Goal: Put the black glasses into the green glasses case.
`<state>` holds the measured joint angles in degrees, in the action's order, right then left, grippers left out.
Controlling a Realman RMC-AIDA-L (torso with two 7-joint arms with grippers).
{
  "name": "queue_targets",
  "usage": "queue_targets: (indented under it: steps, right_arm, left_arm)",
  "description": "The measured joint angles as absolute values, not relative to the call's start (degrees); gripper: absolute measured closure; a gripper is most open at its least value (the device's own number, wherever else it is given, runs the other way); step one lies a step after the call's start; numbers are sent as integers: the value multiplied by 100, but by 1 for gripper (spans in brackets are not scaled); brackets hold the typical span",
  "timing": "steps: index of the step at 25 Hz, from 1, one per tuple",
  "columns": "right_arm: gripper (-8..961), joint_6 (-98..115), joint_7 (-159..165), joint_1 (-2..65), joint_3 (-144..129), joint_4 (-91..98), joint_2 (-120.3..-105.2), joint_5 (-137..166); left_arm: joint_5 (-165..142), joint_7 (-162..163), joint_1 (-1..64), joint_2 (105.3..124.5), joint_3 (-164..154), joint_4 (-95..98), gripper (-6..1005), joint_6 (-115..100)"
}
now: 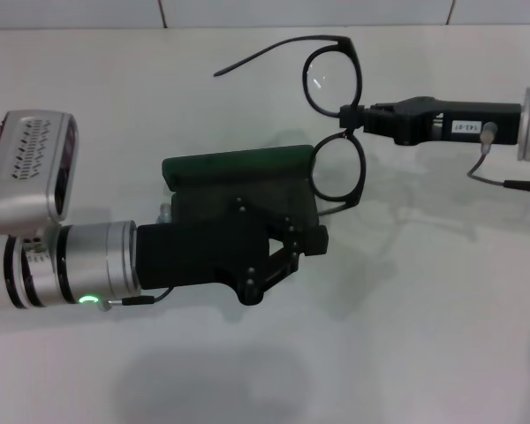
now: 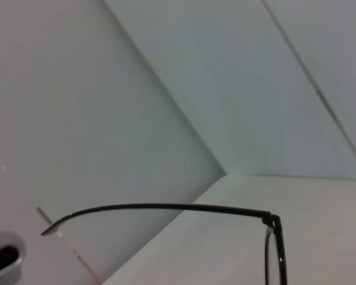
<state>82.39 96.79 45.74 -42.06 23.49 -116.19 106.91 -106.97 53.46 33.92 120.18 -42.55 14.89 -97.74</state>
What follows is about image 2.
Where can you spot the black glasses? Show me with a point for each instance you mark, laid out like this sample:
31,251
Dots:
255,211

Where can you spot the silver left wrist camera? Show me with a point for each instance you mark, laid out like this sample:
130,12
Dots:
3,258

